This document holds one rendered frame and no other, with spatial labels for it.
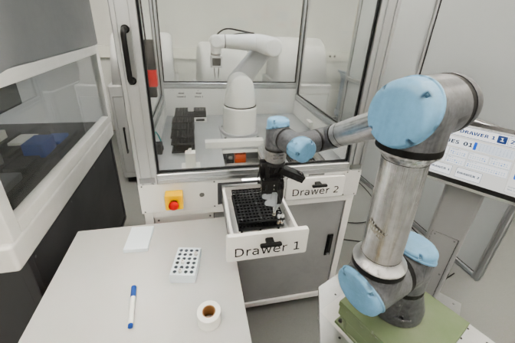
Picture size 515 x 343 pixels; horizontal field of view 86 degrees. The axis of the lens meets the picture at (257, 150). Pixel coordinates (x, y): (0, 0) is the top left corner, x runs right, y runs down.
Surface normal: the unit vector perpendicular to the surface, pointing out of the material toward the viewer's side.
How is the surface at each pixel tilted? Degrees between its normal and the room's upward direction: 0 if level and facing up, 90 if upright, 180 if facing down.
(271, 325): 0
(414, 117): 83
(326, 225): 90
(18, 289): 90
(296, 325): 0
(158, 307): 0
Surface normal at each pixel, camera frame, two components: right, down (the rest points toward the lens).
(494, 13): -0.96, 0.07
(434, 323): 0.03, -0.91
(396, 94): -0.86, 0.07
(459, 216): -0.64, 0.29
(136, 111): 0.21, 0.42
